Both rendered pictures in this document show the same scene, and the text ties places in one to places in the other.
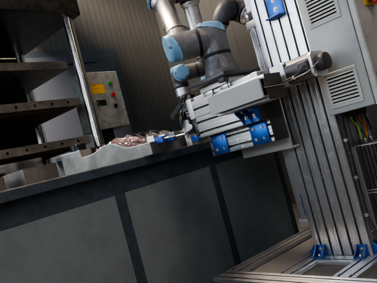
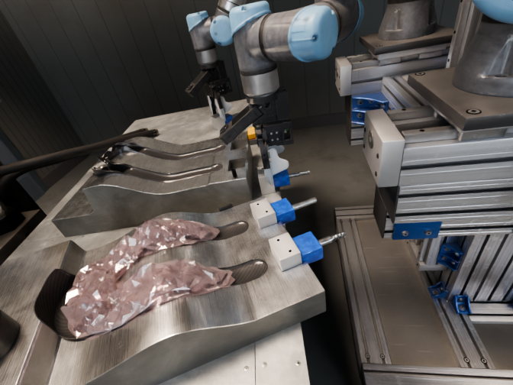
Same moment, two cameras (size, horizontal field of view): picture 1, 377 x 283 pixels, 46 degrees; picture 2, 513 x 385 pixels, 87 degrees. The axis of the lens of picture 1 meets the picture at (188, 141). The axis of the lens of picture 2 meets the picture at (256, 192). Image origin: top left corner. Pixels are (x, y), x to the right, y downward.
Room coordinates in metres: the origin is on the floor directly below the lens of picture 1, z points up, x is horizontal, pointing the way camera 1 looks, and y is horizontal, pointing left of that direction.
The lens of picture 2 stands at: (1.79, 0.35, 1.21)
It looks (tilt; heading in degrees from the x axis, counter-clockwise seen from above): 36 degrees down; 324
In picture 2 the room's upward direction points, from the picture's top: 13 degrees counter-clockwise
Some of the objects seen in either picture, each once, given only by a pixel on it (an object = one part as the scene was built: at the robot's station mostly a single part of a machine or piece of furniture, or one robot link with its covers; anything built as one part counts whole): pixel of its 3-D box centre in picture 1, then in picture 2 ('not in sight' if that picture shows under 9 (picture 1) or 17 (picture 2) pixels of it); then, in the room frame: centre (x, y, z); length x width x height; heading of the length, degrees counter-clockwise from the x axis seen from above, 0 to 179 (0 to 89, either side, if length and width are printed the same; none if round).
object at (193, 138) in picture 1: (198, 137); (284, 176); (2.21, -0.05, 0.83); 0.13 x 0.05 x 0.05; 50
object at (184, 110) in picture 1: (188, 107); (269, 118); (2.22, -0.04, 0.99); 0.09 x 0.08 x 0.12; 50
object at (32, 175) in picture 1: (30, 177); not in sight; (1.86, 0.68, 0.83); 0.20 x 0.15 x 0.07; 48
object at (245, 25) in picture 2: (179, 77); (254, 39); (2.22, -0.04, 1.15); 0.09 x 0.08 x 0.11; 6
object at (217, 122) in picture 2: not in sight; (228, 118); (2.70, -0.26, 0.83); 0.13 x 0.05 x 0.05; 80
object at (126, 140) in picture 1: (119, 143); (144, 264); (2.16, 0.33, 0.90); 0.26 x 0.18 x 0.08; 65
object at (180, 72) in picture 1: (184, 72); (304, 33); (2.12, -0.07, 1.14); 0.11 x 0.11 x 0.08; 6
